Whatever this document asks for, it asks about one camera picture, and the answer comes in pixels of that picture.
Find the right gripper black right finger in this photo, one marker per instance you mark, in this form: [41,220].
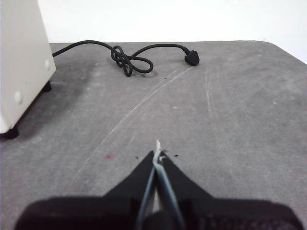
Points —
[206,210]

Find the cream Toshiba toaster oven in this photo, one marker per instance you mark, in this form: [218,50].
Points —
[21,60]

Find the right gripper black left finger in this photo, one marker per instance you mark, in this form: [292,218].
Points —
[115,208]

